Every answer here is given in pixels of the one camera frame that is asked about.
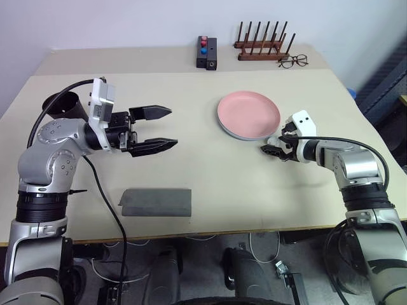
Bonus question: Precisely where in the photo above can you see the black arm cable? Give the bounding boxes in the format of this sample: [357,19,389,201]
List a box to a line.
[297,135,390,305]
[27,79,128,283]

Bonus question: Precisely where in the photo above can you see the metal caster bracket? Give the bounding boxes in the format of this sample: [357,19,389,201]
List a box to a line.
[275,260,290,279]

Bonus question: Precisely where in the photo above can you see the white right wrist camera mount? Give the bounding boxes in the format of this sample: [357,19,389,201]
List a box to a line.
[284,110,319,165]

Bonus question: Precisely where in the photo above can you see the thin dark-framed eyeglasses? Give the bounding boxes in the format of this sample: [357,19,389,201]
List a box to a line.
[277,54,309,69]

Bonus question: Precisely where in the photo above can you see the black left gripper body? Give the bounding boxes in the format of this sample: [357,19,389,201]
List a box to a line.
[104,111,139,153]

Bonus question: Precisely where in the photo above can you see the white cable under table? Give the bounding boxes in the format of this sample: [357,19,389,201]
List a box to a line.
[247,231,282,264]

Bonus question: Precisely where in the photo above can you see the dark curved rim under table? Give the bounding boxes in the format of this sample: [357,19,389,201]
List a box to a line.
[171,295,242,305]

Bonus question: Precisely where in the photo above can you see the dark ribbed furniture side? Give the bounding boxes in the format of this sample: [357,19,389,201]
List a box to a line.
[355,41,407,153]

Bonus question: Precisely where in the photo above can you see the black plastic cup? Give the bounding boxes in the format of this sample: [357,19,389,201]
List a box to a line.
[42,91,89,121]

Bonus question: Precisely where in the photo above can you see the black box with round socket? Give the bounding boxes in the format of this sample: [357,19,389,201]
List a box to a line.
[205,37,219,71]

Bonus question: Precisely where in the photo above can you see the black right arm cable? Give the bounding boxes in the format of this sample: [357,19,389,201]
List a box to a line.
[297,135,390,305]

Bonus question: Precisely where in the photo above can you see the pink plate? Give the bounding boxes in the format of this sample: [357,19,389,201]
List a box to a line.
[217,90,282,138]

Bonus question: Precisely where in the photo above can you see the black bar under table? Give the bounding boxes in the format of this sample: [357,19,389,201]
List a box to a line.
[282,272,309,305]

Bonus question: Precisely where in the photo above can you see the dark rounded shape under table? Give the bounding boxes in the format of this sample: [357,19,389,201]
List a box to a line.
[221,247,266,305]
[149,246,184,305]

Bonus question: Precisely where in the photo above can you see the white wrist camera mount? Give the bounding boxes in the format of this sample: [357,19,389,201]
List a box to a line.
[87,77,118,150]
[284,110,319,165]

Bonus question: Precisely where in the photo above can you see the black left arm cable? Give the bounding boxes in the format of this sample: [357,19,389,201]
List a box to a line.
[27,79,128,283]

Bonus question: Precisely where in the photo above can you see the brown wooden peg rack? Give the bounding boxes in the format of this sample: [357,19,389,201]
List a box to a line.
[234,20,297,62]

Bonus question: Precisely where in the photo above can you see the grey cloth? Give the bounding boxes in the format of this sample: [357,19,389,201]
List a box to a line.
[118,189,193,218]

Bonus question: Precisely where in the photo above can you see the black box with coloured buttons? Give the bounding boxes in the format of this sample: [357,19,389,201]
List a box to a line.
[196,35,209,69]

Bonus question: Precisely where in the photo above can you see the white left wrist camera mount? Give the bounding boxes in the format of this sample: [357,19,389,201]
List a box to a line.
[87,77,118,150]

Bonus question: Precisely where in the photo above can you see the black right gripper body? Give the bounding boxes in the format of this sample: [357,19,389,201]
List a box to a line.
[279,125,299,160]

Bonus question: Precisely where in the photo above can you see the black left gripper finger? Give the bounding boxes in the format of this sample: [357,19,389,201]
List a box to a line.
[128,104,173,122]
[128,137,179,158]

